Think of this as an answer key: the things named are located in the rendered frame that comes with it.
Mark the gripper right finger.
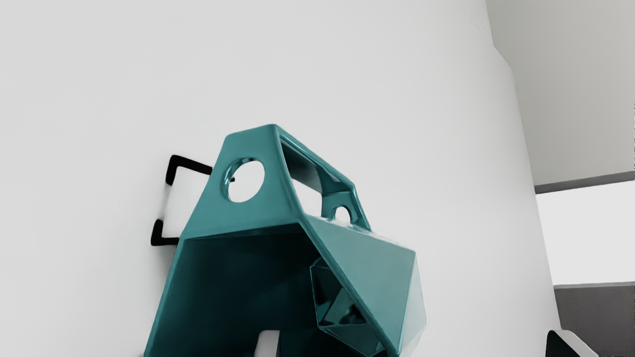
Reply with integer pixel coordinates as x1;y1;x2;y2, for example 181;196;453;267
545;329;599;357

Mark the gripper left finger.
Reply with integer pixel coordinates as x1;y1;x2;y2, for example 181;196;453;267
255;330;280;357

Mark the teal faceted mug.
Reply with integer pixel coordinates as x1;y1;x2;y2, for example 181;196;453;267
143;124;428;357

